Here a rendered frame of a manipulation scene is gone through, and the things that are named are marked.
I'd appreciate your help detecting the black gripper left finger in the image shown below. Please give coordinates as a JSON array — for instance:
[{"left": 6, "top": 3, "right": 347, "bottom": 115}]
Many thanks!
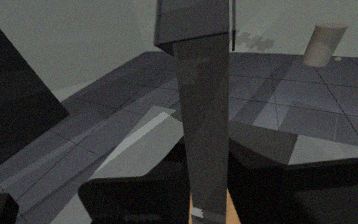
[{"left": 78, "top": 135, "right": 191, "bottom": 224}]

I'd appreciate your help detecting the light wooden board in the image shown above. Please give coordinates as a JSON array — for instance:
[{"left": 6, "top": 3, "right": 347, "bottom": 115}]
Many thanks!
[{"left": 189, "top": 188, "right": 240, "bottom": 224}]

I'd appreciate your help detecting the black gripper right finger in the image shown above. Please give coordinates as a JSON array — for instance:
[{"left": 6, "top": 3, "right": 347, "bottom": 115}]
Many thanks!
[{"left": 227, "top": 138, "right": 358, "bottom": 224}]

